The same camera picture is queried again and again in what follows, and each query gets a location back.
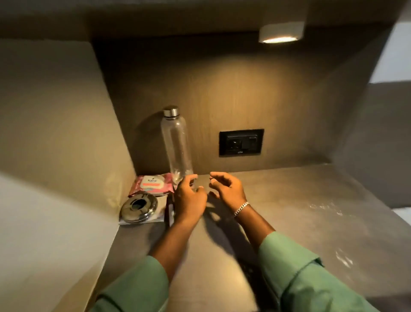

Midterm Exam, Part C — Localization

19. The person's right hand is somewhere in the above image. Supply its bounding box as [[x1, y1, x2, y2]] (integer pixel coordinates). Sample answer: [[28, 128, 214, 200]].
[[209, 171, 248, 213]]

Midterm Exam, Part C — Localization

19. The person's left hand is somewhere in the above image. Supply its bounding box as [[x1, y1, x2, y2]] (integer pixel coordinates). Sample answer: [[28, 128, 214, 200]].
[[173, 174, 208, 226]]

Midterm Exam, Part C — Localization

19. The person's left forearm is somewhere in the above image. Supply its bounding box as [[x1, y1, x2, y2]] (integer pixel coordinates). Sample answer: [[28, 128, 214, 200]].
[[89, 215, 201, 312]]

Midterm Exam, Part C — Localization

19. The person's right forearm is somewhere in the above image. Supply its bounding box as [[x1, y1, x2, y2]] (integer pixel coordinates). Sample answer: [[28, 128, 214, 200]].
[[235, 205, 381, 312]]

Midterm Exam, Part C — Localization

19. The dark slim remote control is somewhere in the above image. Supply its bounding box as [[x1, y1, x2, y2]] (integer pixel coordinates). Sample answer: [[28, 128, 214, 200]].
[[164, 193, 176, 227]]

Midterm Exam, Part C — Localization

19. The pink wet wipes packet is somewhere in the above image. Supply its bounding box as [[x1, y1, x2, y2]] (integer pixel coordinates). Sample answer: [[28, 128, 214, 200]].
[[128, 173, 176, 197]]

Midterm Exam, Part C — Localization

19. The clear bottle with steel cap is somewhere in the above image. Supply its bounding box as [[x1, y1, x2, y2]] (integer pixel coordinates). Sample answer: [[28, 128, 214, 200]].
[[160, 106, 194, 186]]

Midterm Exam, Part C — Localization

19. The round steel ashtray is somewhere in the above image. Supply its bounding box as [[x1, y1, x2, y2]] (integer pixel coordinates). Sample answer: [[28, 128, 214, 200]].
[[120, 193, 159, 224]]

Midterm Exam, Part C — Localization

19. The white under-shelf spot lamp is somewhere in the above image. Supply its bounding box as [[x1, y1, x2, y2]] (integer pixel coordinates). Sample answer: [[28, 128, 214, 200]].
[[258, 21, 305, 44]]

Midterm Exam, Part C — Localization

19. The silver chain bracelet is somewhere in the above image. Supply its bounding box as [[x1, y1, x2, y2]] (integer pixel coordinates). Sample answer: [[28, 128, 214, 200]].
[[233, 201, 250, 217]]

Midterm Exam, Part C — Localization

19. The black wall power socket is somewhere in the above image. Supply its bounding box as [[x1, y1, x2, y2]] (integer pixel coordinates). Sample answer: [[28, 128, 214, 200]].
[[219, 129, 265, 157]]

